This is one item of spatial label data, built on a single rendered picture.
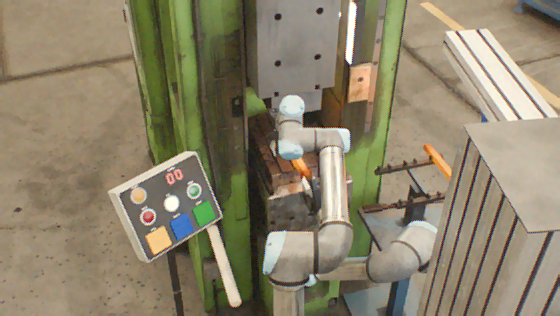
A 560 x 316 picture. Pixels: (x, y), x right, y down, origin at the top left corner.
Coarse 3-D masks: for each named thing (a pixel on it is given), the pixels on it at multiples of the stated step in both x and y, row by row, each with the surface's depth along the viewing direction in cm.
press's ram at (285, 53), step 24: (264, 0) 200; (288, 0) 203; (312, 0) 206; (336, 0) 208; (264, 24) 206; (288, 24) 208; (312, 24) 211; (336, 24) 214; (264, 48) 211; (288, 48) 214; (312, 48) 217; (336, 48) 221; (264, 72) 218; (288, 72) 221; (312, 72) 224; (264, 96) 224
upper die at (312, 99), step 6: (312, 90) 229; (318, 90) 230; (276, 96) 226; (282, 96) 227; (300, 96) 229; (306, 96) 230; (312, 96) 231; (318, 96) 232; (264, 102) 238; (270, 102) 228; (276, 102) 227; (306, 102) 232; (312, 102) 233; (318, 102) 234; (270, 108) 230; (306, 108) 234; (312, 108) 235; (318, 108) 235
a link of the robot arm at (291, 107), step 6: (288, 96) 191; (294, 96) 191; (282, 102) 190; (288, 102) 190; (294, 102) 190; (300, 102) 191; (282, 108) 190; (288, 108) 189; (294, 108) 189; (300, 108) 190; (282, 114) 192; (288, 114) 189; (294, 114) 189; (300, 114) 191; (282, 120) 191; (300, 120) 192
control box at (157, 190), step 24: (168, 168) 221; (192, 168) 226; (120, 192) 210; (144, 192) 215; (168, 192) 221; (120, 216) 217; (168, 216) 221; (192, 216) 227; (216, 216) 233; (144, 240) 216
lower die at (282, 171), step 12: (252, 120) 279; (264, 120) 278; (252, 132) 272; (264, 132) 271; (264, 144) 266; (264, 156) 260; (276, 156) 258; (312, 156) 258; (276, 168) 254; (288, 168) 252; (312, 168) 255; (276, 180) 252; (288, 180) 255; (300, 180) 257
